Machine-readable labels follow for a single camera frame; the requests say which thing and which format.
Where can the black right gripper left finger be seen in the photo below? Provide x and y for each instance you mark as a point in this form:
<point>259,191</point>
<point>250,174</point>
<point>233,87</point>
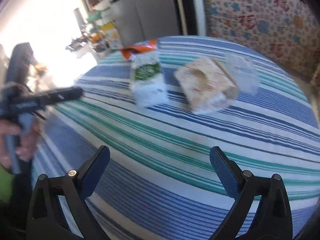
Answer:
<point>46,219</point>

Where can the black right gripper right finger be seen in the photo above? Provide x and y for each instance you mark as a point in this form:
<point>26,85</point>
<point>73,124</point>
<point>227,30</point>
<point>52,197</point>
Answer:
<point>272,219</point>

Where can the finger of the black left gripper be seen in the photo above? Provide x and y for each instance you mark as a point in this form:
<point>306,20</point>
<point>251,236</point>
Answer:
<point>59,95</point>

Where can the white green milk carton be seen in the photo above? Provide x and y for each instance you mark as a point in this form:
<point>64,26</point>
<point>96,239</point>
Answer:
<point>148,86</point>

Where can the floral tissue pack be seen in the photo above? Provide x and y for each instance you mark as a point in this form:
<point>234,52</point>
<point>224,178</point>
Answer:
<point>207,85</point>

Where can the crushed orange soda can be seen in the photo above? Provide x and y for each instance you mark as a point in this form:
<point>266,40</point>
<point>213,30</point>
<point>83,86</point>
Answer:
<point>130,52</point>

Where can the yellow cardboard box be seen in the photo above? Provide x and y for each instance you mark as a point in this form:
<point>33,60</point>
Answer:
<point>112,36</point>

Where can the grey refrigerator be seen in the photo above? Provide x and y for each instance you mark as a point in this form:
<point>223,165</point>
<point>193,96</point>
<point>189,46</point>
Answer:
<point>140,20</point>

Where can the striped blue green tablecloth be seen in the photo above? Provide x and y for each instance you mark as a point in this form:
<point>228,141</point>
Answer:
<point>159,183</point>

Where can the clear plastic box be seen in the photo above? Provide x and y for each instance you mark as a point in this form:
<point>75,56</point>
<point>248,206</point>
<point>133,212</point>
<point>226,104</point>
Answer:
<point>243,71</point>

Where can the patterned fu character blanket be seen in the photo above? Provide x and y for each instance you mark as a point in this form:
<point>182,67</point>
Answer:
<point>285,31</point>

